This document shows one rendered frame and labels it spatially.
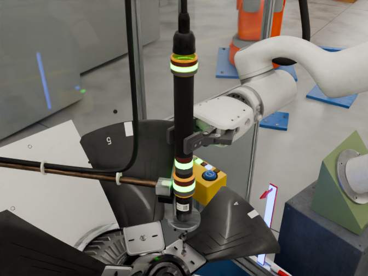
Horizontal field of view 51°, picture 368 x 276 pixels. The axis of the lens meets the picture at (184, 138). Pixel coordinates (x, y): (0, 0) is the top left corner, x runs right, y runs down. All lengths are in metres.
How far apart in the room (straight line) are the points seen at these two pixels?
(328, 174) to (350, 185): 0.09
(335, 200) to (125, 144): 0.78
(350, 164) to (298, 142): 2.18
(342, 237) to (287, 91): 0.67
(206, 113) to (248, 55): 0.16
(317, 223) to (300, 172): 1.78
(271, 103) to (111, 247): 0.48
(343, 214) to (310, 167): 1.88
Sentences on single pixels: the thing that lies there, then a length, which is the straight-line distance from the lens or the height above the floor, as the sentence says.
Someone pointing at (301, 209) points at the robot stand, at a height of 0.93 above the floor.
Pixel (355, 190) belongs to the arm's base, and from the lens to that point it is 1.39.
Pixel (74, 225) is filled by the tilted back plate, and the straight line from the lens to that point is 1.04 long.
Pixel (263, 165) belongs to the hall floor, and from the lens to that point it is 3.18.
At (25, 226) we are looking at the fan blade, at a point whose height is 1.40.
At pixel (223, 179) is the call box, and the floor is 1.06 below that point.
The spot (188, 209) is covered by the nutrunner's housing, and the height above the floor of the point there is 1.35.
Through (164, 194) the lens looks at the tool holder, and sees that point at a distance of 0.77.
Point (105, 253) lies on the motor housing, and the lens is 0.94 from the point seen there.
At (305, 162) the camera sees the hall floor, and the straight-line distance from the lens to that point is 3.30.
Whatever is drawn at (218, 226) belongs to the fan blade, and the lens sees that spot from 0.98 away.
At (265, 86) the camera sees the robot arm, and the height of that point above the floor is 1.54.
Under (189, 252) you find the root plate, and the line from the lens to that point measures 0.92.
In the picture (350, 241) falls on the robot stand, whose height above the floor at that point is 0.93.
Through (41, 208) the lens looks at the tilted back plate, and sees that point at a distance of 1.02.
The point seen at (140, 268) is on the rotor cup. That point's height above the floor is 1.25.
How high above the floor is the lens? 1.89
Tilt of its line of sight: 33 degrees down
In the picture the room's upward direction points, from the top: straight up
